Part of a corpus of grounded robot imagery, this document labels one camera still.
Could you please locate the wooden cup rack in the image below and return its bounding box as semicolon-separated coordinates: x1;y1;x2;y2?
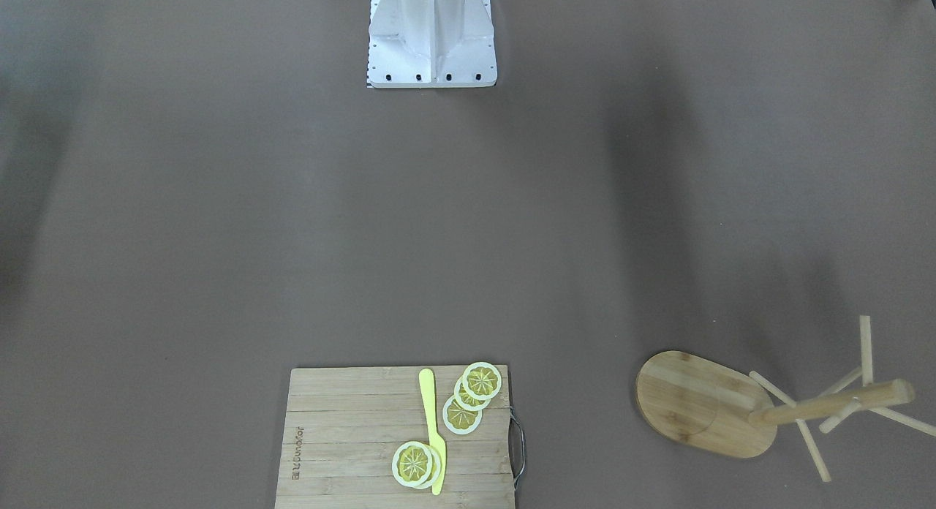
635;315;934;483

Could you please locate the lemon slice far end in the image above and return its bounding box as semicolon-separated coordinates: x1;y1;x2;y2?
461;361;504;401

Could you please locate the yellow plastic knife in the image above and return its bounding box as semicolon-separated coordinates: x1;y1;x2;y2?
418;368;448;496

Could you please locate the lemon slice middle stack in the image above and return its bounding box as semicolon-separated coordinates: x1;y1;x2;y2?
453;378;491;412

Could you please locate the bamboo cutting board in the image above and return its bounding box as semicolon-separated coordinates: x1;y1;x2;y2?
275;363;523;508

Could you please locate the lemon slice under pair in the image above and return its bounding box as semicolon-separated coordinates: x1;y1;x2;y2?
414;445;442;490

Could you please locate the lemon slice top pair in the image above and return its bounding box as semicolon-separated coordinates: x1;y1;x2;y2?
391;440;431;489

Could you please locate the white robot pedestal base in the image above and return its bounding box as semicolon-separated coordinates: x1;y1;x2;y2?
366;0;498;88

